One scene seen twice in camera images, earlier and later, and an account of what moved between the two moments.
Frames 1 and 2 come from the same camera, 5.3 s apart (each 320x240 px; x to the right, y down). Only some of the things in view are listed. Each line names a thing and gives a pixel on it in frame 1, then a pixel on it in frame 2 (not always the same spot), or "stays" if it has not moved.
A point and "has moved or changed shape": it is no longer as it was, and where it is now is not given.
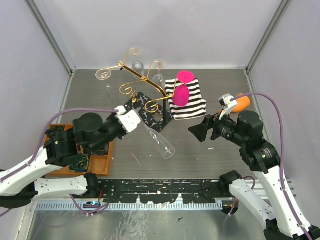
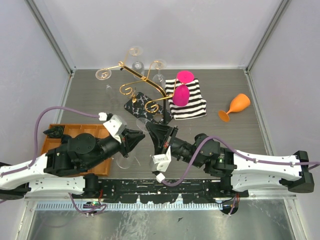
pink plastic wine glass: x=181 y=93 stays
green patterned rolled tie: x=54 y=130 stays
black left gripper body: x=112 y=130 → x=121 y=141
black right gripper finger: x=200 y=130 → x=159 y=133
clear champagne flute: x=103 y=74 stays
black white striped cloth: x=196 y=106 stays
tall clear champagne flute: x=161 y=143 has moved or changed shape
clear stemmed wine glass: x=159 y=78 stays
